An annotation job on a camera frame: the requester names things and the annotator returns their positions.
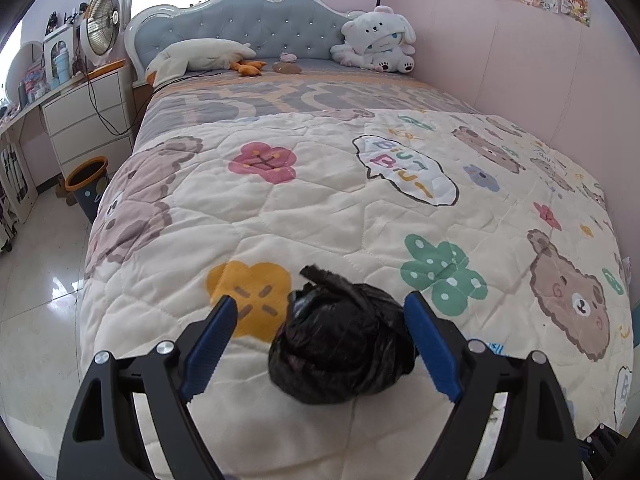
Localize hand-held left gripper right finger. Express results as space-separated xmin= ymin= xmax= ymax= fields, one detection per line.
xmin=404 ymin=290 xmax=585 ymax=480

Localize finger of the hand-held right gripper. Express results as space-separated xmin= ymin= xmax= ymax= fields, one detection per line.
xmin=580 ymin=422 xmax=632 ymax=480

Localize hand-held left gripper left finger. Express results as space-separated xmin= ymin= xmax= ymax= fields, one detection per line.
xmin=56 ymin=295 xmax=238 ymax=480

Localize large black garbage bag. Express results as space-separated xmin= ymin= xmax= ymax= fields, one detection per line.
xmin=267 ymin=265 xmax=420 ymax=406

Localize printed quilt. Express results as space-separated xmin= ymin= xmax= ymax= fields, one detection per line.
xmin=80 ymin=107 xmax=633 ymax=480

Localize dark blue waste bin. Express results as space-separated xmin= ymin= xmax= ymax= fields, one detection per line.
xmin=65 ymin=156 xmax=110 ymax=223

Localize brown cardboard piece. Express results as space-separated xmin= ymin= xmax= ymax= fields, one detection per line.
xmin=54 ymin=179 xmax=77 ymax=207

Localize white wheeled rack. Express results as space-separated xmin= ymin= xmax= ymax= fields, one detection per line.
xmin=0 ymin=130 xmax=37 ymax=254

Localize patterned bed sheet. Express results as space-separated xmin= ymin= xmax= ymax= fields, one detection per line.
xmin=132 ymin=57 xmax=481 ymax=141

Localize white drawer cabinet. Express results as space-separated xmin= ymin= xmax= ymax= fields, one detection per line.
xmin=41 ymin=61 xmax=136 ymax=181

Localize white plush goose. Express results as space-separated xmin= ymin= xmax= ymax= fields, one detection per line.
xmin=145 ymin=39 xmax=266 ymax=86

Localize white plush dog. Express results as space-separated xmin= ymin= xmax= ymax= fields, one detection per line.
xmin=330 ymin=6 xmax=418 ymax=75

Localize blue tufted bed headboard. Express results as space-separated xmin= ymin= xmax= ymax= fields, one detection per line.
xmin=124 ymin=0 xmax=361 ymax=76

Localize oval white mirror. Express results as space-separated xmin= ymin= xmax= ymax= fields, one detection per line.
xmin=6 ymin=41 xmax=44 ymax=107

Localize round desk fan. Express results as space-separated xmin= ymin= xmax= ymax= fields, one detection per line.
xmin=80 ymin=0 xmax=122 ymax=59

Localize black power cable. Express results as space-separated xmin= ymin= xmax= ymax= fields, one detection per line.
xmin=87 ymin=67 xmax=146 ymax=136

